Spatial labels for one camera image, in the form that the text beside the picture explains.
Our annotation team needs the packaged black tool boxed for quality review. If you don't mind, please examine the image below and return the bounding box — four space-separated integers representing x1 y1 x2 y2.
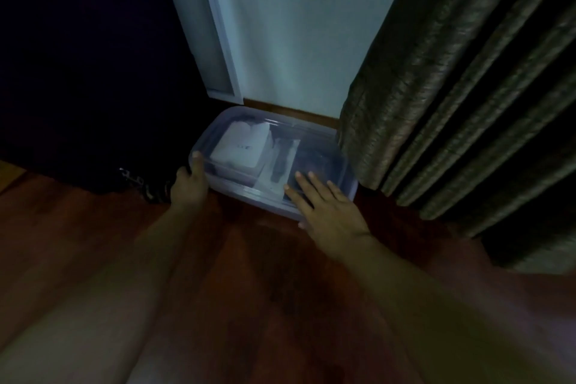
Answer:
256 137 301 193

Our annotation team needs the person's right hand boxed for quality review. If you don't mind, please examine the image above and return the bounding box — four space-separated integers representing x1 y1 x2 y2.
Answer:
283 170 373 259

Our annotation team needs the purple plastic container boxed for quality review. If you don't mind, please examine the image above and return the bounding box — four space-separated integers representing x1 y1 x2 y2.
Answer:
188 105 359 221

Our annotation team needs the small white box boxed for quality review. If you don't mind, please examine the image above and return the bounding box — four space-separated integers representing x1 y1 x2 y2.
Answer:
209 120 274 173

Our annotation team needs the person's left hand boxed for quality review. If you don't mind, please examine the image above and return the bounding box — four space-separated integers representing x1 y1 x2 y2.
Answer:
170 150 211 210

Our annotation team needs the black belt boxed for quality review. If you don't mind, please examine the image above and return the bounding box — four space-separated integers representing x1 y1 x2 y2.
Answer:
292 147 345 187

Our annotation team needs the person's right forearm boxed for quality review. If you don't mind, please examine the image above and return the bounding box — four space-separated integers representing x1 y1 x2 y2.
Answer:
335 235 576 384

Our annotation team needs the white wall trim strip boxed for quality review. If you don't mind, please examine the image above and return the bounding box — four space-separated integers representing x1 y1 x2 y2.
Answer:
155 0 245 106

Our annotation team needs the person's left forearm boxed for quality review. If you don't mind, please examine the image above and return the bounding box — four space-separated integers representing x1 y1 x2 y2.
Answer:
0 203 199 384

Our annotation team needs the brown curtain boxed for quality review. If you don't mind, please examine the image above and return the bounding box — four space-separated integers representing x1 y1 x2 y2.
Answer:
338 0 576 274

